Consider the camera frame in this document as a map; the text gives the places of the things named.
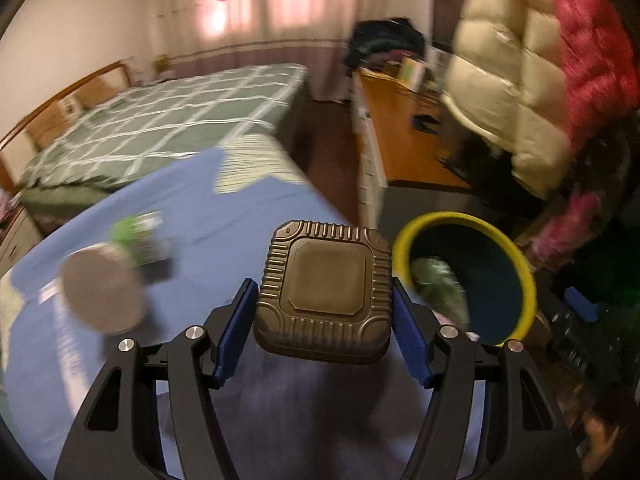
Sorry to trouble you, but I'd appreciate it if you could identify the pile of dark clothes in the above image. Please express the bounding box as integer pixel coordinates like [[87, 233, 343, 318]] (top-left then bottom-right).
[[342, 19, 426, 68]]

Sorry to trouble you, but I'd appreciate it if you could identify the blue blanket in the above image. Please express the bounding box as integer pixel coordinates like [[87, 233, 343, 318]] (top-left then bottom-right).
[[0, 147, 491, 480]]

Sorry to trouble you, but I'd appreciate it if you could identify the wooden bed headboard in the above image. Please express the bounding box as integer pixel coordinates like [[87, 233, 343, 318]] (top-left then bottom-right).
[[0, 59, 132, 186]]

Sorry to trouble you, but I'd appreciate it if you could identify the pink and beige curtain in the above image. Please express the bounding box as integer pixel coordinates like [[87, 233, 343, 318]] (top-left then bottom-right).
[[150, 0, 388, 81]]

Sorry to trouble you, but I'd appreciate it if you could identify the green and white carton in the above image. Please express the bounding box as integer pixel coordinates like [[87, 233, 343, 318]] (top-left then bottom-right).
[[111, 212, 176, 273]]

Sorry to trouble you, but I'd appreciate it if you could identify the black bin with yellow rim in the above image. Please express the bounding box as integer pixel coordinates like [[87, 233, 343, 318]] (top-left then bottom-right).
[[391, 211, 538, 347]]

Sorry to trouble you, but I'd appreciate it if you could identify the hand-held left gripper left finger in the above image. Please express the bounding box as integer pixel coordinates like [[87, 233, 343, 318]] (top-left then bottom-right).
[[52, 277, 260, 480]]

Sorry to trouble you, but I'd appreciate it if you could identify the green tissue packet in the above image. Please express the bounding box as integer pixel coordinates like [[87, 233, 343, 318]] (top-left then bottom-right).
[[410, 256, 471, 331]]

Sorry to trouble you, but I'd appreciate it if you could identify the striped green and white sheet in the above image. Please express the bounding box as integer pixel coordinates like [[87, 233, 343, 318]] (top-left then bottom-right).
[[212, 134, 306, 196]]

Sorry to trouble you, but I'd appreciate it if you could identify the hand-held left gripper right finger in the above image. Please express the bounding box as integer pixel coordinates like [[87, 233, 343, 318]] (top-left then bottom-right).
[[392, 276, 586, 480]]

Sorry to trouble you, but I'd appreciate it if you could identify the person's cream and pink jacket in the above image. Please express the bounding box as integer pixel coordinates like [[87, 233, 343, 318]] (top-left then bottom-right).
[[440, 0, 638, 198]]

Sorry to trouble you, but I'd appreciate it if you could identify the white nightstand with wooden top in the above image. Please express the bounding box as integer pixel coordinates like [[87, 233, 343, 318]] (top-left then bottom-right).
[[0, 205, 43, 271]]

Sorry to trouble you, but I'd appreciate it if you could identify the wooden desk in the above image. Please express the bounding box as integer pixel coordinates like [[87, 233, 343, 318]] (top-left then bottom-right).
[[352, 67, 481, 221]]

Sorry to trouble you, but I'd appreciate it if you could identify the yellow-green book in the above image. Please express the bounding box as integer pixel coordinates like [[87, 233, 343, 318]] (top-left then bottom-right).
[[400, 56, 426, 86]]

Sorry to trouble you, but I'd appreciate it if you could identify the black ribbed plastic tray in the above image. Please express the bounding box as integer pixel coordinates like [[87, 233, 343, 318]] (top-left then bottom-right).
[[252, 219, 393, 365]]

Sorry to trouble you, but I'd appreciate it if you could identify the dark wooden door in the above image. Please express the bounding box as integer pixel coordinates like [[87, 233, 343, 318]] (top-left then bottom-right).
[[431, 0, 483, 56]]

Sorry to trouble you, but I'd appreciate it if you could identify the green checked duvet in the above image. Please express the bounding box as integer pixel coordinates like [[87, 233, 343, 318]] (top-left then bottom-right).
[[20, 62, 307, 196]]

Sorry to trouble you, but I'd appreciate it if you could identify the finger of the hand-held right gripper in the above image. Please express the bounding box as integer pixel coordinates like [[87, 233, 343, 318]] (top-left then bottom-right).
[[564, 287, 598, 325]]

